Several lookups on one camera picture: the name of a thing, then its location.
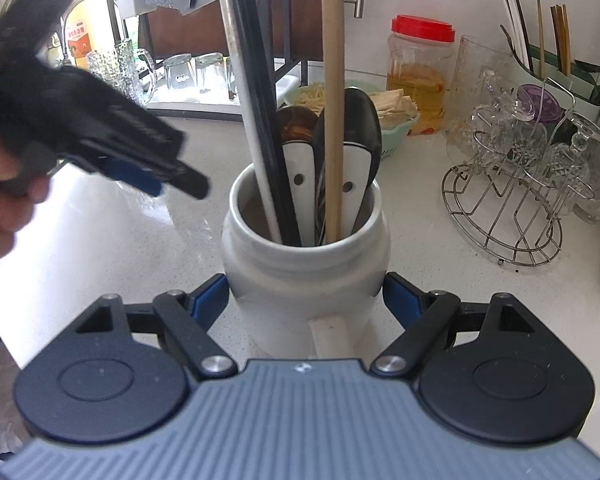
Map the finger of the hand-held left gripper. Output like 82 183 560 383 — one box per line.
79 156 165 198
87 96 212 200

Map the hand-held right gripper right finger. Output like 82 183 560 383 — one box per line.
370 272 536 380

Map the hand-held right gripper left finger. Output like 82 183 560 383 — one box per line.
72 273 238 380

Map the white ceramic mug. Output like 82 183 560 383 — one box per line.
221 164 392 360

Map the white chopstick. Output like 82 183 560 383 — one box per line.
215 0 283 245

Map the small metal fork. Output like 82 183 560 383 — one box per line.
315 170 331 246

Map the dark brown chopstick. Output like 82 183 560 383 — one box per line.
230 0 302 247

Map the white black-rimmed ceramic spoon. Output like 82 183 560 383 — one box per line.
282 142 316 246
337 144 373 236

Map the copper spoon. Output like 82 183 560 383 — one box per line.
274 105 322 147

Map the large metal spoon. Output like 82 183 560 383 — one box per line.
312 86 384 246

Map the light wooden chopstick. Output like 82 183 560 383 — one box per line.
320 0 348 243

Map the person's left hand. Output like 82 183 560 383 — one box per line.
0 122 53 283

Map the white drain tray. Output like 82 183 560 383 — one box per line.
147 74 301 121

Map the tall textured glass mug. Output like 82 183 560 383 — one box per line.
86 39 158 106

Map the orange label bottle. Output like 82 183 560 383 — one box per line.
65 0 111 71

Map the brown wooden cutting board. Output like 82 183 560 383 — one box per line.
139 0 331 61

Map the black metal rack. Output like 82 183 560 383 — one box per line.
104 0 311 121

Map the green plastic basket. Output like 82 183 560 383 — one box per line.
284 79 420 158

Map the crystal glass cup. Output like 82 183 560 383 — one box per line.
505 125 551 171
545 142 593 201
472 75 536 136

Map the plastic jar with red lid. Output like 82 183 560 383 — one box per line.
386 15 456 136

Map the purple lid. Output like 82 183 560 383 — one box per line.
517 82 563 128

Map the large glass pitcher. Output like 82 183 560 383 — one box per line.
445 35 518 161

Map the bunch of upright chopsticks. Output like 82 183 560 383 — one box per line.
497 0 573 78

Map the wire cup rack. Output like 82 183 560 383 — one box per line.
441 77 600 267

